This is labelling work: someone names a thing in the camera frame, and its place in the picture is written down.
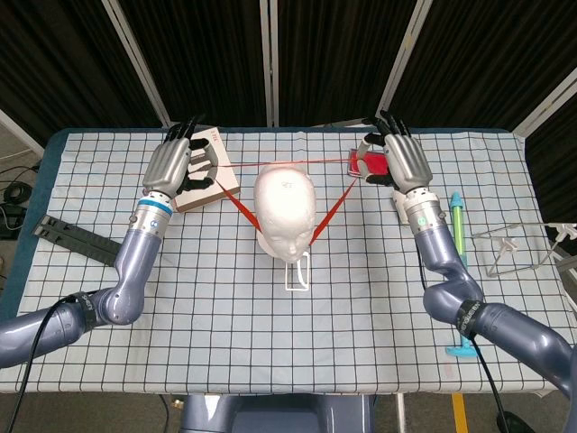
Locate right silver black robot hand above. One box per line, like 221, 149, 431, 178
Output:
355, 109, 432, 193

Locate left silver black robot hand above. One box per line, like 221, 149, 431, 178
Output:
142, 115, 222, 200

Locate orange lanyard strap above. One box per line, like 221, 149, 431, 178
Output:
211, 157, 389, 247

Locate white clear badge holder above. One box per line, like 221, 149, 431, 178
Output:
283, 250, 313, 295

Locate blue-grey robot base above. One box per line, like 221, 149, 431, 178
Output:
179, 392, 378, 433

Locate white foam mannequin head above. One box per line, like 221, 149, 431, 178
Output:
252, 161, 319, 264

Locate red ink pad case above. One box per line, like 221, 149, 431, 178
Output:
346, 148, 391, 179

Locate white paper cup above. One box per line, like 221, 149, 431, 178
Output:
390, 189, 409, 223

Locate green blue toy water pump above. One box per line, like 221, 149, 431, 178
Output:
444, 191, 479, 360

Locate black folding stand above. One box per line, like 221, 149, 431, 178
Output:
31, 215, 124, 268

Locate black power adapter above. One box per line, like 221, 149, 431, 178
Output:
0, 202, 24, 241

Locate white plastic stand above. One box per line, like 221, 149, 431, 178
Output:
543, 220, 577, 272

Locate blue checkered tablecloth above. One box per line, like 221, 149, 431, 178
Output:
2, 128, 570, 396

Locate white table leg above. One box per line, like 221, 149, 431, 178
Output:
395, 392, 408, 433

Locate yellow floor tape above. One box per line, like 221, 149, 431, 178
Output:
452, 392, 468, 433

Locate white cable product box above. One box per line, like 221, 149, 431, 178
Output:
173, 126, 242, 214

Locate black screen panel white frame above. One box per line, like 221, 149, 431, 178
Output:
0, 0, 171, 146
376, 0, 577, 133
102, 0, 274, 128
269, 0, 433, 128
513, 69, 577, 225

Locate clear wire frame stand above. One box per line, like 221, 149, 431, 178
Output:
471, 222, 560, 279

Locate black coiled floor cable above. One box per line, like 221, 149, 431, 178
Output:
2, 180, 35, 207

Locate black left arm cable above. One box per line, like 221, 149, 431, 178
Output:
6, 292, 91, 433

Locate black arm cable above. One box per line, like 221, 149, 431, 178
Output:
468, 336, 508, 433
6, 292, 91, 433

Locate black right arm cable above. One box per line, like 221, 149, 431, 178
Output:
468, 336, 508, 433

